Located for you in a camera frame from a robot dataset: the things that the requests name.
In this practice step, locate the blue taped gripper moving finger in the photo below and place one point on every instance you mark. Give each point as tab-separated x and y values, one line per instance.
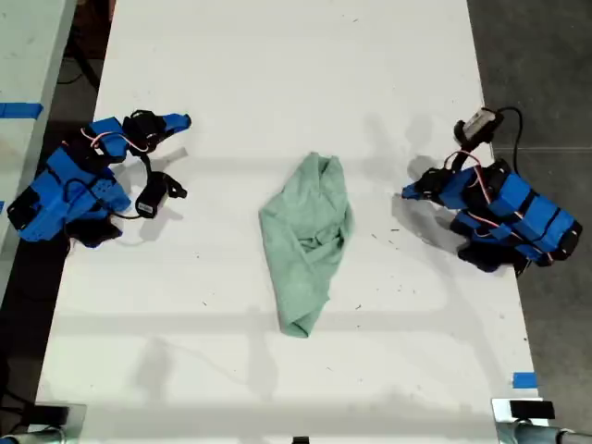
173	128
420	196

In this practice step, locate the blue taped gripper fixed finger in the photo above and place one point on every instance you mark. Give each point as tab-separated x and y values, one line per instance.
411	189
178	119

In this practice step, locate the pale green t-shirt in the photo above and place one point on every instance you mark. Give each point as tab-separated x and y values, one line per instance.
307	240

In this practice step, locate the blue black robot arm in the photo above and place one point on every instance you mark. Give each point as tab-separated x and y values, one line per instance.
532	213
55	173

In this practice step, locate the long blue tape strip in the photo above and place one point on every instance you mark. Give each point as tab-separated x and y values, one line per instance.
18	111

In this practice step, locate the pale side table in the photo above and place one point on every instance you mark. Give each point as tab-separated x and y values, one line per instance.
28	55

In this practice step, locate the blue tape square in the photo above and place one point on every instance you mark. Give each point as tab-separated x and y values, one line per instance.
525	380

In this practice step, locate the black clamp block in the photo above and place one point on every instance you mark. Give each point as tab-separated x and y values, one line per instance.
532	410
51	415

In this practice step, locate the metal pipe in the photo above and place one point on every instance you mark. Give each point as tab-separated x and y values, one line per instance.
536	435
41	437

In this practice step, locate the small black box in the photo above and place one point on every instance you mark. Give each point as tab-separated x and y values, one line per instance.
300	440

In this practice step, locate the black camera stalk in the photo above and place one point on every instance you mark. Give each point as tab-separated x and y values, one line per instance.
147	163
459	162

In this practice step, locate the black grey gripper camera box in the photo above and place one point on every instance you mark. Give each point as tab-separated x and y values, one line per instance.
477	126

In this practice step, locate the metal table bracket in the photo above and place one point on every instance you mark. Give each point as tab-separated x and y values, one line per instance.
78	421
501	416

